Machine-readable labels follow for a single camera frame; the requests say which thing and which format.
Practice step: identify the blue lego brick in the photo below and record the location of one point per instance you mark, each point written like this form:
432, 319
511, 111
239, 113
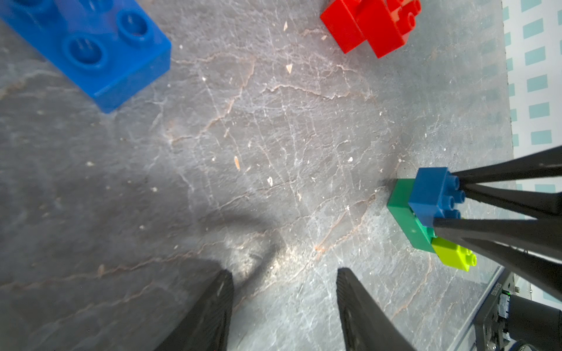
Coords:
110, 49
435, 194

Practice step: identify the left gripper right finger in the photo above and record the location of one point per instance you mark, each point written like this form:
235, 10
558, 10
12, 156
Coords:
364, 325

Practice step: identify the lime green lego brick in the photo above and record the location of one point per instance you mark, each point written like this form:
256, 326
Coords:
454, 255

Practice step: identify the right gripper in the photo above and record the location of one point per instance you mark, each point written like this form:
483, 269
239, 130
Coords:
529, 248

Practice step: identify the red lego brick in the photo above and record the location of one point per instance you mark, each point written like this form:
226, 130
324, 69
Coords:
340, 18
386, 25

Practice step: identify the green long lego brick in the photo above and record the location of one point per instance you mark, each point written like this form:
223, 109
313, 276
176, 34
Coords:
419, 236

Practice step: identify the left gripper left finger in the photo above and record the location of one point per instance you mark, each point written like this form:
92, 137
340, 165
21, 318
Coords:
206, 326

